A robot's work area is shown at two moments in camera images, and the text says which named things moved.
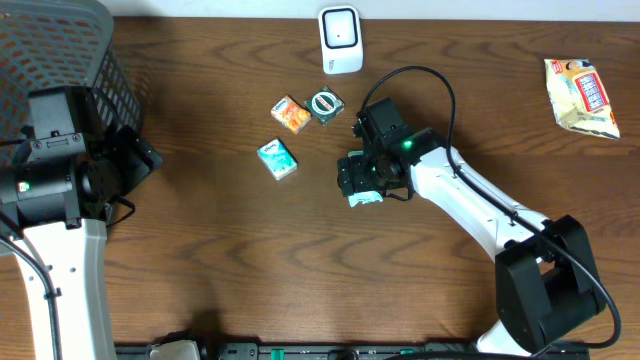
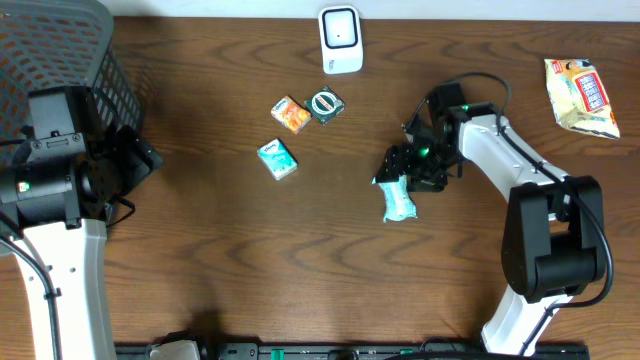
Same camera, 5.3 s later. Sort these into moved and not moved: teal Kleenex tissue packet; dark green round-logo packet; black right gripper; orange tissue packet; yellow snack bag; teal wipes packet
Moved: teal wipes packet; black right gripper
Not moved: teal Kleenex tissue packet; yellow snack bag; dark green round-logo packet; orange tissue packet
